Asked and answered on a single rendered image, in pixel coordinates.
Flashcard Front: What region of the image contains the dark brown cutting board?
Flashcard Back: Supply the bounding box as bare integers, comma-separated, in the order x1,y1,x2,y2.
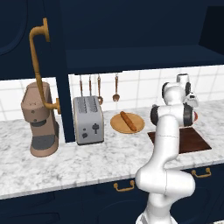
147,127,213,155

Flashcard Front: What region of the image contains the long golden door handle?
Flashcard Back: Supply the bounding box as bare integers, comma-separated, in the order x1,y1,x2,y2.
28,17,62,116

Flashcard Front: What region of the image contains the dark blue drawer front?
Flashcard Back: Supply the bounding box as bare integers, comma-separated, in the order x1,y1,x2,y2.
174,162,224,224
53,174,151,224

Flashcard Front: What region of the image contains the dark blue open cabinet door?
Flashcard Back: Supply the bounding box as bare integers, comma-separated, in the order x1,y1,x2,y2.
43,0,76,144

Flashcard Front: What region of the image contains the beige coffee machine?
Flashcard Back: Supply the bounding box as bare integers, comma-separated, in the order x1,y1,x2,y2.
20,81,60,158

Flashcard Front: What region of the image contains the silver grey toaster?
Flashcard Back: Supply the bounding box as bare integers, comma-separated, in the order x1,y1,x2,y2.
72,95,105,146

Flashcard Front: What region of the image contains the hanging wooden-handled utensil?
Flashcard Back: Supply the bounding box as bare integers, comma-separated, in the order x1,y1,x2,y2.
79,74,84,98
87,74,94,97

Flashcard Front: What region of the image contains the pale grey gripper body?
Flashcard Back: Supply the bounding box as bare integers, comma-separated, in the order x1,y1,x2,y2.
184,95,200,109

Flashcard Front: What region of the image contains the brown baguette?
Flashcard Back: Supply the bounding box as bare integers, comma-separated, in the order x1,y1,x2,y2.
119,110,137,132

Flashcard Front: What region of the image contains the round wooden plate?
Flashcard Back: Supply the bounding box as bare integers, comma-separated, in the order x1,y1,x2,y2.
109,112,146,135

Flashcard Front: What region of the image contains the golden drawer handle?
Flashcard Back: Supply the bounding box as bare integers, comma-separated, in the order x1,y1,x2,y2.
191,167,213,179
113,179,137,193

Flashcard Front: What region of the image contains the dark blue closed cabinet door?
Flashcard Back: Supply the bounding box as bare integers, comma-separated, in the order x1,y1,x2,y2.
0,0,49,81

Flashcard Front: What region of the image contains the hanging wooden-handled spoon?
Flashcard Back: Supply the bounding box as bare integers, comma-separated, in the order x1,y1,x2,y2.
96,73,104,106

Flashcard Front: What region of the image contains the dark blue open cabinet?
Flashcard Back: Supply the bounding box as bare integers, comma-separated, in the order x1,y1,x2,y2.
59,0,224,76

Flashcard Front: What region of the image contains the hanging wooden-handled fork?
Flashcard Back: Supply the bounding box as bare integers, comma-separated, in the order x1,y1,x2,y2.
112,73,122,102

